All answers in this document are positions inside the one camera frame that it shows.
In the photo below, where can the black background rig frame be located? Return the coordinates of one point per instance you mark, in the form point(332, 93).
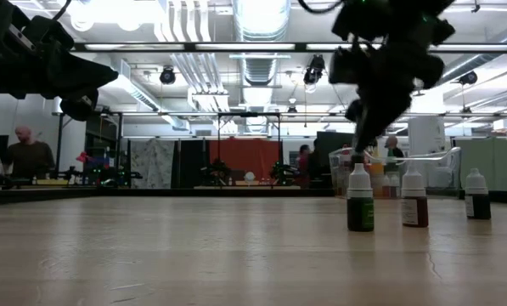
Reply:
point(59, 144)
point(249, 114)

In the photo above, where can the black hanging spotlight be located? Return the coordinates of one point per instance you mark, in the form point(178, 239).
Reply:
point(168, 75)
point(467, 77)
point(314, 70)

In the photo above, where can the small red dropper bottle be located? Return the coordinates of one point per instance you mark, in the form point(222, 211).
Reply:
point(414, 210)

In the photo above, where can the white pillar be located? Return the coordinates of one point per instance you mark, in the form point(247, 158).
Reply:
point(427, 132)

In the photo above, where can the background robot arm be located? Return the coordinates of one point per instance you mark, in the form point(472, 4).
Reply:
point(283, 173)
point(217, 170)

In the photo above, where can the pale green partition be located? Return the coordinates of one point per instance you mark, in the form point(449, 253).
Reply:
point(503, 161)

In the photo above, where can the white round lamp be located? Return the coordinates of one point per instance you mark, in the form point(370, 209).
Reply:
point(249, 177)

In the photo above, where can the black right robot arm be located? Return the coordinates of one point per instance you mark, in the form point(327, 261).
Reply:
point(389, 21)

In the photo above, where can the silver ventilation duct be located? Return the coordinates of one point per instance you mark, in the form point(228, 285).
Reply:
point(259, 21)

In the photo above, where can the white rectangular air duct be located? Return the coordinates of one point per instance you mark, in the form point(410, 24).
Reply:
point(130, 91)

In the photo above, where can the orange curtain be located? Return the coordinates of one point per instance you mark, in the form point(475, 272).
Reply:
point(244, 153)

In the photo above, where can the large red coloring bottle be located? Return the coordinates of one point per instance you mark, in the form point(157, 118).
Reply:
point(345, 170)

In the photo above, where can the small dark dropper bottle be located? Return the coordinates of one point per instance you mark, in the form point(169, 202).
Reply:
point(478, 206)
point(385, 189)
point(357, 160)
point(394, 187)

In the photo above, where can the small green dropper bottle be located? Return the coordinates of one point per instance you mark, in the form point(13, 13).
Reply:
point(360, 212)

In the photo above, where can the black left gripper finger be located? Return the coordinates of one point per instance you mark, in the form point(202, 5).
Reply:
point(83, 76)

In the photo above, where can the black partition panel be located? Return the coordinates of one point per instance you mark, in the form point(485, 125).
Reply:
point(334, 140)

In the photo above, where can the large green coloring bottle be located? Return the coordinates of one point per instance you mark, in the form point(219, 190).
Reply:
point(390, 153)

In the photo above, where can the large amber coloring bottle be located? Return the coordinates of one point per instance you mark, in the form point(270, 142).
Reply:
point(377, 172)

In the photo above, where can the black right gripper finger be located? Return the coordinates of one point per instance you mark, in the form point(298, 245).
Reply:
point(382, 110)

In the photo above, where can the black curtain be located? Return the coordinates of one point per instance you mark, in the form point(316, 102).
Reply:
point(193, 163)

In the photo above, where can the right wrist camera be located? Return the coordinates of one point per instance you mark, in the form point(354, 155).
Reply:
point(343, 66)

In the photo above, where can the patterned grey curtain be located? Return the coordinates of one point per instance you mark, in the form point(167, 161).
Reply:
point(151, 163)

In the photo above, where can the clear plastic container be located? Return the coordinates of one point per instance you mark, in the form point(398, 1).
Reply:
point(440, 183)

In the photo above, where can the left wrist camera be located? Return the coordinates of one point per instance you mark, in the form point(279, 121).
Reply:
point(49, 34)

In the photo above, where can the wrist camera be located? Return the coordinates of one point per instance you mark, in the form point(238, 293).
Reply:
point(49, 34)
point(343, 66)

